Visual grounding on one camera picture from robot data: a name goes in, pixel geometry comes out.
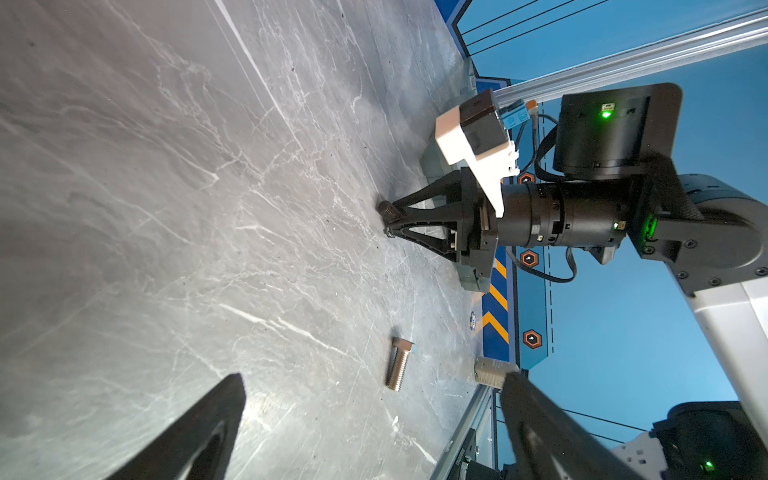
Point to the black hex bolt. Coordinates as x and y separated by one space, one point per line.
389 212

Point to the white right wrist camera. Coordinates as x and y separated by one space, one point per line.
476 132

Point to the aluminium frame post right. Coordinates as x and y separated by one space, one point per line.
722 38

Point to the clear grey compartment organizer box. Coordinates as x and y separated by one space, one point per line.
472 237

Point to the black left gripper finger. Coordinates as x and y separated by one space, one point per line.
199 444
444 247
423 205
547 442

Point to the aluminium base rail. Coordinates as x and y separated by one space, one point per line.
473 439

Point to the silver hex bolt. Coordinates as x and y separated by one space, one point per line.
402 348

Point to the small jar black lid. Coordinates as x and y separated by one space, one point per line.
492 372

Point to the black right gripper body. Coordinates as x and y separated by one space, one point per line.
602 174

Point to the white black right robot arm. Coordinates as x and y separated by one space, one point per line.
717 254

